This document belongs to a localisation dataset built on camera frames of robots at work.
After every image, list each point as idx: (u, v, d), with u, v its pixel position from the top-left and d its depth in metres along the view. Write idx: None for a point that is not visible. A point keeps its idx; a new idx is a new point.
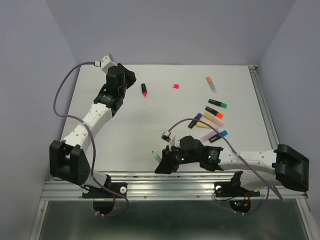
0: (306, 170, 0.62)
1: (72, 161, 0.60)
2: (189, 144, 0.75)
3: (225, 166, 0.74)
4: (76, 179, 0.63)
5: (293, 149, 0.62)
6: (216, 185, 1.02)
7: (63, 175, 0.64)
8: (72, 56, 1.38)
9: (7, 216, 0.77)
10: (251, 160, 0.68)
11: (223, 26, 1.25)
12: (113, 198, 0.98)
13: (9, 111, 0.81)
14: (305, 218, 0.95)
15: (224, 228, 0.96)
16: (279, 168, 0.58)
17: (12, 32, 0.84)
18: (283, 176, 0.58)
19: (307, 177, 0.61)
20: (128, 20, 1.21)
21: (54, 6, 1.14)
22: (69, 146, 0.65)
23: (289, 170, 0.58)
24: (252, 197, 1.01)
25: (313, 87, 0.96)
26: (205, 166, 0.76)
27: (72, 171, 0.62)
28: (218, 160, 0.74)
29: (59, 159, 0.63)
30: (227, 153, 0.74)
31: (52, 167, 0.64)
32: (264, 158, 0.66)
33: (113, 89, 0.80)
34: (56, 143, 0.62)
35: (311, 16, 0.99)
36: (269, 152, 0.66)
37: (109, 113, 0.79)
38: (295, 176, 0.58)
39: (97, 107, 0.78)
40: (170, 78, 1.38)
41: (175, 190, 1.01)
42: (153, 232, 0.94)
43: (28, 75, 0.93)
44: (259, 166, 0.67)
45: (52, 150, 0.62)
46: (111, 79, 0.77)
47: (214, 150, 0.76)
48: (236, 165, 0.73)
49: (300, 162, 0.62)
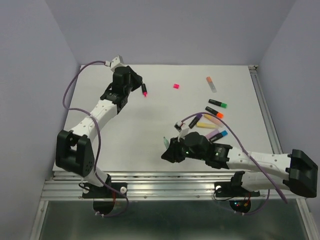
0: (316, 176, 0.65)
1: (79, 151, 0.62)
2: (194, 137, 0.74)
3: (232, 166, 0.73)
4: (81, 170, 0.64)
5: (306, 155, 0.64)
6: (216, 185, 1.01)
7: (68, 166, 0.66)
8: (72, 56, 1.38)
9: (6, 217, 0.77)
10: (263, 163, 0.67)
11: (223, 26, 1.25)
12: (113, 198, 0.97)
13: (9, 111, 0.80)
14: (305, 218, 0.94)
15: (224, 228, 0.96)
16: (293, 173, 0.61)
17: (11, 32, 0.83)
18: (296, 181, 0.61)
19: (316, 184, 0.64)
20: (128, 20, 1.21)
21: (54, 6, 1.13)
22: (75, 136, 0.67)
23: (302, 176, 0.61)
24: (252, 197, 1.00)
25: (313, 87, 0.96)
26: (212, 163, 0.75)
27: (77, 161, 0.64)
28: (225, 157, 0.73)
29: (66, 148, 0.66)
30: (237, 152, 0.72)
31: (58, 155, 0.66)
32: (277, 161, 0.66)
33: (119, 87, 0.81)
34: (64, 132, 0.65)
35: (312, 17, 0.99)
36: (282, 156, 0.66)
37: (115, 109, 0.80)
38: (307, 182, 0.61)
39: (104, 103, 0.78)
40: (170, 78, 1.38)
41: (175, 190, 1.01)
42: (153, 232, 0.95)
43: (28, 75, 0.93)
44: (271, 170, 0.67)
45: (59, 139, 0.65)
46: (117, 77, 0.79)
47: (221, 148, 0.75)
48: (246, 166, 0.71)
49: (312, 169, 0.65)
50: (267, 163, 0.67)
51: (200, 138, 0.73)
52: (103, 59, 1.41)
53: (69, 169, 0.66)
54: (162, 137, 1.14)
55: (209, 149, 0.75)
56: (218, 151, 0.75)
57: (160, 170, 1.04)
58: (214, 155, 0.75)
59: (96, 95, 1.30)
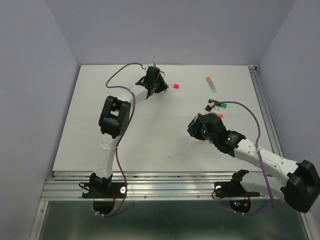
0: (316, 195, 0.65)
1: (123, 111, 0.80)
2: (211, 118, 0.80)
3: (238, 155, 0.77)
4: (119, 129, 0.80)
5: (316, 171, 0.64)
6: (216, 185, 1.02)
7: (108, 125, 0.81)
8: (72, 56, 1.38)
9: (6, 217, 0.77)
10: (269, 161, 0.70)
11: (223, 26, 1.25)
12: (113, 198, 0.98)
13: (8, 111, 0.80)
14: (306, 219, 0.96)
15: (225, 228, 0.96)
16: (293, 179, 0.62)
17: (10, 32, 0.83)
18: (293, 188, 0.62)
19: (311, 202, 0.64)
20: (128, 20, 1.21)
21: (53, 6, 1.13)
22: (118, 102, 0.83)
23: (301, 185, 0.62)
24: (252, 197, 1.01)
25: (314, 87, 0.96)
26: (221, 145, 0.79)
27: (119, 120, 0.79)
28: (235, 143, 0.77)
29: (110, 110, 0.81)
30: (248, 143, 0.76)
31: (102, 114, 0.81)
32: (283, 164, 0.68)
33: (150, 79, 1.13)
34: (111, 97, 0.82)
35: (312, 17, 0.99)
36: (289, 163, 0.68)
37: (145, 94, 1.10)
38: (304, 193, 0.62)
39: (139, 87, 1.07)
40: (170, 78, 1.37)
41: (175, 190, 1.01)
42: (153, 232, 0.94)
43: (28, 76, 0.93)
44: (274, 170, 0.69)
45: (107, 102, 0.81)
46: (150, 71, 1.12)
47: (234, 135, 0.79)
48: (251, 159, 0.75)
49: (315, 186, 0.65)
50: (273, 162, 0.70)
51: (216, 119, 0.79)
52: (103, 59, 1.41)
53: (109, 128, 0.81)
54: (162, 136, 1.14)
55: (223, 132, 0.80)
56: (230, 137, 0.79)
57: (161, 170, 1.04)
58: (226, 139, 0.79)
59: (96, 95, 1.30)
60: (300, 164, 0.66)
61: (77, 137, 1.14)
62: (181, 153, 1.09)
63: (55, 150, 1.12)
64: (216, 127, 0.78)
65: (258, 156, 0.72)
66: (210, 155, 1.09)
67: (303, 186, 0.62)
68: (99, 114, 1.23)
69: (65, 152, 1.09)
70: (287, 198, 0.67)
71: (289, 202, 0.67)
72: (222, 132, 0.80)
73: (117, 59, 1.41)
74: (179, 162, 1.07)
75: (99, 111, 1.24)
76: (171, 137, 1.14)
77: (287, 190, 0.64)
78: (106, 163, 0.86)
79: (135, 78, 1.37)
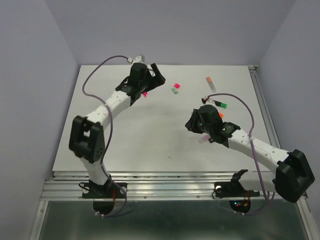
0: (308, 186, 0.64)
1: (92, 136, 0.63)
2: (207, 108, 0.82)
3: (233, 145, 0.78)
4: (91, 156, 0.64)
5: (307, 160, 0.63)
6: (216, 185, 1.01)
7: (79, 150, 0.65)
8: (72, 56, 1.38)
9: (6, 216, 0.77)
10: (260, 150, 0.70)
11: (223, 27, 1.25)
12: (112, 198, 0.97)
13: (8, 111, 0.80)
14: (305, 218, 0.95)
15: (224, 228, 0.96)
16: (283, 167, 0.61)
17: (10, 32, 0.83)
18: (282, 176, 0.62)
19: (301, 193, 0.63)
20: (127, 20, 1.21)
21: (53, 6, 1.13)
22: (89, 123, 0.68)
23: (290, 172, 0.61)
24: (252, 197, 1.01)
25: (313, 87, 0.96)
26: (216, 135, 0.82)
27: (91, 147, 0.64)
28: (229, 133, 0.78)
29: (79, 133, 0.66)
30: (242, 134, 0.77)
31: (71, 139, 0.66)
32: (274, 153, 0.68)
33: (135, 81, 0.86)
34: (79, 118, 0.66)
35: (311, 17, 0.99)
36: (281, 152, 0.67)
37: (128, 102, 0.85)
38: (293, 181, 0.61)
39: (118, 93, 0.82)
40: (170, 78, 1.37)
41: (175, 190, 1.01)
42: (153, 232, 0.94)
43: (28, 76, 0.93)
44: (265, 158, 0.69)
45: (74, 124, 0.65)
46: (135, 69, 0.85)
47: (230, 126, 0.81)
48: (244, 149, 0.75)
49: (306, 176, 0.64)
50: (265, 151, 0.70)
51: (212, 110, 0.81)
52: (103, 59, 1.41)
53: (81, 154, 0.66)
54: (162, 137, 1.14)
55: (219, 123, 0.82)
56: (225, 127, 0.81)
57: (161, 170, 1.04)
58: (221, 130, 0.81)
59: (95, 95, 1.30)
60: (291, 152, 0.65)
61: None
62: (181, 153, 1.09)
63: (55, 150, 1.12)
64: (212, 117, 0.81)
65: (250, 145, 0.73)
66: (210, 155, 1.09)
67: (292, 174, 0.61)
68: None
69: (66, 152, 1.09)
70: (277, 188, 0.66)
71: (280, 191, 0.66)
72: (217, 123, 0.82)
73: (117, 59, 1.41)
74: (178, 162, 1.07)
75: None
76: (170, 137, 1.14)
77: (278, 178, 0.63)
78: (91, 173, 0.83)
79: None
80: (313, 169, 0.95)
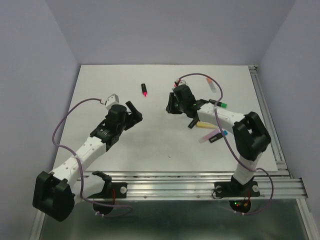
0: (265, 145, 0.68)
1: (58, 197, 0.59)
2: (180, 86, 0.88)
3: (201, 116, 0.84)
4: (59, 213, 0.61)
5: (260, 120, 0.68)
6: (217, 185, 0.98)
7: (46, 208, 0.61)
8: (72, 56, 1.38)
9: (6, 216, 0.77)
10: (222, 116, 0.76)
11: (223, 27, 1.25)
12: (112, 198, 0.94)
13: (8, 110, 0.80)
14: (305, 218, 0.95)
15: (224, 227, 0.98)
16: (238, 125, 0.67)
17: (10, 32, 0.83)
18: (236, 133, 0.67)
19: (258, 151, 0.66)
20: (127, 20, 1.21)
21: (53, 6, 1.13)
22: (56, 179, 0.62)
23: (245, 129, 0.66)
24: (252, 197, 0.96)
25: (314, 87, 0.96)
26: (188, 111, 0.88)
27: (57, 205, 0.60)
28: (199, 107, 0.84)
29: (43, 191, 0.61)
30: (208, 105, 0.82)
31: (36, 197, 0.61)
32: (233, 116, 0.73)
33: (112, 125, 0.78)
34: (44, 175, 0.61)
35: (312, 17, 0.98)
36: (239, 115, 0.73)
37: (104, 149, 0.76)
38: (248, 138, 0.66)
39: (92, 140, 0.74)
40: (170, 78, 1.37)
41: (175, 190, 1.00)
42: (153, 232, 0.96)
43: (28, 75, 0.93)
44: (226, 122, 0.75)
45: (37, 181, 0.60)
46: (112, 114, 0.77)
47: (200, 102, 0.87)
48: (210, 117, 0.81)
49: (262, 135, 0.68)
50: (225, 116, 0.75)
51: (184, 88, 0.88)
52: (103, 59, 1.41)
53: (47, 212, 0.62)
54: (163, 136, 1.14)
55: (191, 100, 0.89)
56: (196, 103, 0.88)
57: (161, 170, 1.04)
58: (192, 106, 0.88)
59: (96, 95, 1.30)
60: (246, 114, 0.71)
61: (77, 137, 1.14)
62: (181, 153, 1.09)
63: (55, 150, 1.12)
64: (184, 94, 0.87)
65: (214, 113, 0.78)
66: (210, 155, 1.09)
67: (246, 131, 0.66)
68: (99, 114, 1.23)
69: (65, 152, 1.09)
70: (239, 150, 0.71)
71: (242, 153, 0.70)
72: (189, 100, 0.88)
73: (118, 59, 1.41)
74: (179, 161, 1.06)
75: (99, 110, 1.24)
76: (170, 137, 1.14)
77: (237, 138, 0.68)
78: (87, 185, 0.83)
79: (135, 78, 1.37)
80: (313, 169, 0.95)
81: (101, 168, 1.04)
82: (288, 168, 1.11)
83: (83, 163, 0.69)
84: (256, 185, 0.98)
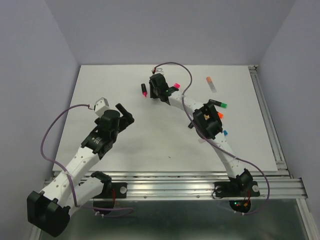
0: (217, 128, 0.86)
1: (51, 215, 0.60)
2: (155, 75, 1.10)
3: (171, 102, 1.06)
4: (53, 226, 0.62)
5: (215, 109, 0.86)
6: (216, 185, 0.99)
7: (41, 225, 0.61)
8: (72, 56, 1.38)
9: (6, 216, 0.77)
10: (187, 103, 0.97)
11: (223, 27, 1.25)
12: (112, 198, 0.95)
13: (7, 110, 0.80)
14: (305, 219, 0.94)
15: (224, 228, 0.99)
16: (196, 112, 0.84)
17: (9, 32, 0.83)
18: (195, 118, 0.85)
19: (210, 132, 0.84)
20: (127, 21, 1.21)
21: (53, 7, 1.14)
22: (47, 200, 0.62)
23: (200, 115, 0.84)
24: (252, 197, 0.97)
25: (314, 87, 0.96)
26: (161, 96, 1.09)
27: (51, 221, 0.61)
28: (169, 94, 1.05)
29: (36, 210, 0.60)
30: (178, 93, 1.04)
31: (29, 215, 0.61)
32: (194, 104, 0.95)
33: (105, 131, 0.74)
34: (35, 194, 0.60)
35: (312, 16, 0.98)
36: (199, 104, 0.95)
37: (96, 159, 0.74)
38: (202, 122, 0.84)
39: (83, 151, 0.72)
40: (171, 78, 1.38)
41: (175, 190, 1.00)
42: (153, 232, 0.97)
43: (28, 75, 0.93)
44: (190, 108, 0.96)
45: (29, 201, 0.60)
46: (104, 121, 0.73)
47: (171, 89, 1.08)
48: (178, 103, 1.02)
49: (215, 121, 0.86)
50: (189, 103, 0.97)
51: (158, 76, 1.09)
52: (103, 59, 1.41)
53: (42, 228, 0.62)
54: (163, 136, 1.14)
55: (164, 87, 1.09)
56: (168, 90, 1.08)
57: (161, 170, 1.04)
58: (165, 92, 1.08)
59: (96, 94, 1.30)
60: (204, 103, 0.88)
61: (77, 137, 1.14)
62: (181, 153, 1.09)
63: (55, 150, 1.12)
64: (158, 82, 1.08)
65: (180, 100, 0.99)
66: (211, 155, 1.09)
67: (202, 117, 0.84)
68: None
69: (65, 152, 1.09)
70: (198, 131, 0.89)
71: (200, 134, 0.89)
72: (163, 86, 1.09)
73: (118, 59, 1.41)
74: (179, 161, 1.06)
75: None
76: (170, 137, 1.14)
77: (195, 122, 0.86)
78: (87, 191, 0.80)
79: (135, 79, 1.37)
80: (314, 169, 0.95)
81: (102, 168, 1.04)
82: (288, 168, 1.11)
83: (74, 179, 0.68)
84: (256, 185, 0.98)
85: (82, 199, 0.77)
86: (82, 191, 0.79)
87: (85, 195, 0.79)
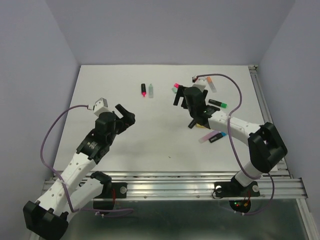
0: (280, 157, 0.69)
1: (48, 225, 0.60)
2: (192, 91, 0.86)
3: (211, 124, 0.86)
4: (52, 233, 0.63)
5: (277, 132, 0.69)
6: (216, 185, 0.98)
7: (40, 232, 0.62)
8: (72, 56, 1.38)
9: (6, 216, 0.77)
10: (236, 125, 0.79)
11: (223, 26, 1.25)
12: (113, 198, 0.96)
13: (6, 110, 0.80)
14: (305, 218, 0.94)
15: (225, 228, 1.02)
16: (254, 136, 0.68)
17: (9, 32, 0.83)
18: (252, 144, 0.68)
19: (272, 163, 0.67)
20: (127, 20, 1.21)
21: (53, 7, 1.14)
22: (43, 209, 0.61)
23: (261, 141, 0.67)
24: (252, 197, 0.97)
25: (314, 86, 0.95)
26: (198, 117, 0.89)
27: (49, 229, 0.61)
28: (210, 116, 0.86)
29: (33, 220, 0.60)
30: (221, 113, 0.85)
31: (28, 223, 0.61)
32: (247, 126, 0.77)
33: (101, 136, 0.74)
34: (31, 204, 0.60)
35: (312, 15, 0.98)
36: (252, 126, 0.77)
37: (91, 166, 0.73)
38: (264, 150, 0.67)
39: (78, 158, 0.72)
40: (170, 79, 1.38)
41: (174, 190, 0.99)
42: (153, 232, 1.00)
43: (27, 76, 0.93)
44: (240, 132, 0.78)
45: (25, 212, 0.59)
46: (99, 125, 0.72)
47: (211, 109, 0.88)
48: (223, 126, 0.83)
49: (278, 148, 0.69)
50: (239, 126, 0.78)
51: (197, 93, 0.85)
52: (103, 59, 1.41)
53: (41, 234, 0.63)
54: (163, 136, 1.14)
55: (201, 105, 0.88)
56: (206, 110, 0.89)
57: (161, 170, 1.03)
58: (203, 112, 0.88)
59: (96, 94, 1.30)
60: (262, 125, 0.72)
61: (77, 138, 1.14)
62: (181, 153, 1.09)
63: (55, 150, 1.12)
64: (196, 100, 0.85)
65: (226, 122, 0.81)
66: (211, 155, 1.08)
67: (263, 143, 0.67)
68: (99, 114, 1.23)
69: (66, 152, 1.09)
70: (253, 161, 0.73)
71: (255, 163, 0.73)
72: (200, 104, 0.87)
73: (118, 59, 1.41)
74: (179, 161, 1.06)
75: None
76: (170, 137, 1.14)
77: (252, 149, 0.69)
78: (87, 193, 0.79)
79: (135, 78, 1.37)
80: (314, 170, 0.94)
81: (102, 168, 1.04)
82: (288, 168, 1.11)
83: (69, 187, 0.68)
84: (256, 185, 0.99)
85: (80, 202, 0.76)
86: (81, 194, 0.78)
87: (85, 197, 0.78)
